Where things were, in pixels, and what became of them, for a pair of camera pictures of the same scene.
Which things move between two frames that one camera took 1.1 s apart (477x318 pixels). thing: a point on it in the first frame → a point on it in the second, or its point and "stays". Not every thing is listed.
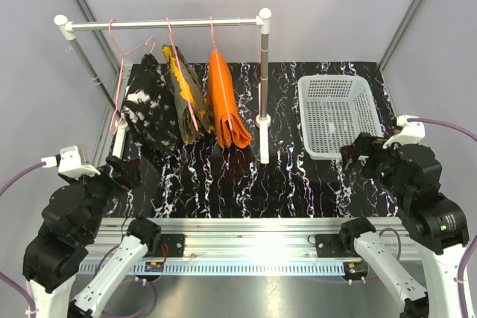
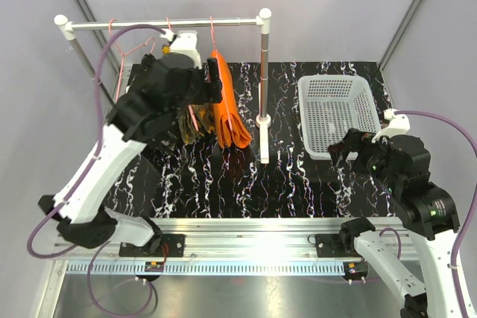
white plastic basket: [334, 110] stays
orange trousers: [229, 129] stays
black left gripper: [130, 175] → [209, 92]
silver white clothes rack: [120, 126] stays
